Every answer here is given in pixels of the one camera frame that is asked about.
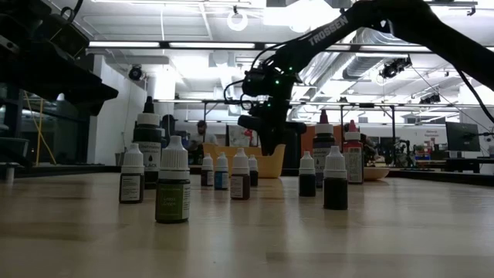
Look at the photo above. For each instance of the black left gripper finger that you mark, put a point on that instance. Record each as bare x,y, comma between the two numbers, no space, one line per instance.
92,94

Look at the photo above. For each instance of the small dark dropper bottle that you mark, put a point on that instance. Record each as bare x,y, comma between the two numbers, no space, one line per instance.
335,193
253,177
307,185
131,189

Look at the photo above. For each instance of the large violet food coloring bottle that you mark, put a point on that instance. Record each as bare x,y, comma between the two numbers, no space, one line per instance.
323,139

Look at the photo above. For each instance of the small orange-red dropper bottle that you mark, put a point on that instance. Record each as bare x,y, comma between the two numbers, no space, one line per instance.
240,187

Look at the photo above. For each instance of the small blue dropper bottle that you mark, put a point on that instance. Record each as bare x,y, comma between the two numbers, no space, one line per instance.
221,179

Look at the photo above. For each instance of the large black food coloring bottle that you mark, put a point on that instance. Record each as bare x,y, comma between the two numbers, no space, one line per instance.
146,135

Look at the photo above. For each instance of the small brown dropper bottle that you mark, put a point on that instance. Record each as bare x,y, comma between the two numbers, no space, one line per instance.
207,177

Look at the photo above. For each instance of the large red food coloring bottle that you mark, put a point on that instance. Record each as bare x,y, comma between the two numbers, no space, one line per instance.
353,162

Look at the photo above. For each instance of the small green label dropper bottle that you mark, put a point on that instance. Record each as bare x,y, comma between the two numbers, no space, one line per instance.
171,201

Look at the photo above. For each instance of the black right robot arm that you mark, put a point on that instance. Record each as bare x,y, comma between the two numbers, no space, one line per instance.
424,27

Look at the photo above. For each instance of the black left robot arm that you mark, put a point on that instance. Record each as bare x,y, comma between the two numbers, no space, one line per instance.
17,17

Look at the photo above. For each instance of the yellow plastic bin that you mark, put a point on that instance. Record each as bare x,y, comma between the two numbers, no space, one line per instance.
270,166

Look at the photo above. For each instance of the orange partition panel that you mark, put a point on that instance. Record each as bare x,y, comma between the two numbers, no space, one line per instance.
306,139

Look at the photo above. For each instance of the person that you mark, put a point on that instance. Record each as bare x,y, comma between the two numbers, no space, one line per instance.
201,135

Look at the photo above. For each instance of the pink plate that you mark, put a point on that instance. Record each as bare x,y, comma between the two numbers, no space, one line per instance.
376,174

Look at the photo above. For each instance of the black ceiling mounted device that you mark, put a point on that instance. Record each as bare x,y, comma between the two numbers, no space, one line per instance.
393,68

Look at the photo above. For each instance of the black computer monitor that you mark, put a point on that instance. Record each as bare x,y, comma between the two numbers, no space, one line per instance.
462,137

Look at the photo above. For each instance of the black round ceiling camera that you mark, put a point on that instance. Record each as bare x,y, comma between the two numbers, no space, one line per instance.
135,73

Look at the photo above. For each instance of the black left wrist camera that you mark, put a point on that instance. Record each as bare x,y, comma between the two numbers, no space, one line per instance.
63,36

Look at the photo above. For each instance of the black background workstation frame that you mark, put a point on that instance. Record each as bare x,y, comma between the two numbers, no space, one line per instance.
393,131

